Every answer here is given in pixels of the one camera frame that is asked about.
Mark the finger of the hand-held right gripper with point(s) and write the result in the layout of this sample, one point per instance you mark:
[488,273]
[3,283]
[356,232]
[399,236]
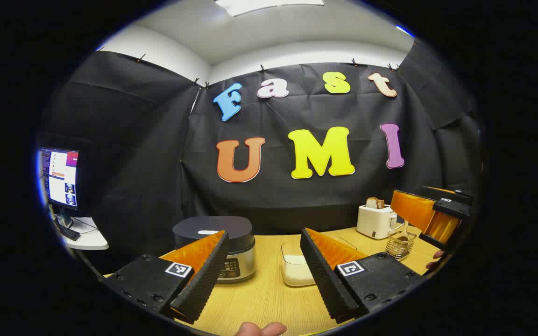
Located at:
[411,207]
[453,210]

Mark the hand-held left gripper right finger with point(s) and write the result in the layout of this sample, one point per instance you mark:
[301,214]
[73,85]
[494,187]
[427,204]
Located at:
[325,275]

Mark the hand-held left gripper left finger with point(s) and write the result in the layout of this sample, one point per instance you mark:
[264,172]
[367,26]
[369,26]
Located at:
[206,275]

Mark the white rice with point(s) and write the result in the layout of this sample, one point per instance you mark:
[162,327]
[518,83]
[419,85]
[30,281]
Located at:
[297,270]

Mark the wooden spoon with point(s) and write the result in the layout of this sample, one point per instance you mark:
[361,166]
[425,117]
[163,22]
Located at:
[402,238]

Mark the clear plastic rice container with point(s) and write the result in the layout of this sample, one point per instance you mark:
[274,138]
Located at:
[292,249]

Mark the grey silver rice cooker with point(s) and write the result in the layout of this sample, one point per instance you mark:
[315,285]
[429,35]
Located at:
[234,228]

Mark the toasted bread slice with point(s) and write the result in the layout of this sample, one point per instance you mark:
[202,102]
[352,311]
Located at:
[374,202]

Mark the white toaster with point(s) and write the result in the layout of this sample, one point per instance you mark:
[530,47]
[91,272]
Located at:
[374,221]

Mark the white side table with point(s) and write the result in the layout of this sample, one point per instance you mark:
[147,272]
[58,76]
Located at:
[92,238]

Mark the black backdrop cloth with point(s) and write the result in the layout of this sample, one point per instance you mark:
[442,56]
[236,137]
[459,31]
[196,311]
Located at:
[157,154]

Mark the black keyboard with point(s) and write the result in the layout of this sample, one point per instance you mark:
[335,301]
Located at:
[69,233]

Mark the computer monitor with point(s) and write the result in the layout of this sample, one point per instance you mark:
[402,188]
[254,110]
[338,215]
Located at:
[61,177]

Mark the ceiling light panel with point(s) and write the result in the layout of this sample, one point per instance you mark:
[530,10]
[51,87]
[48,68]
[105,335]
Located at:
[269,5]

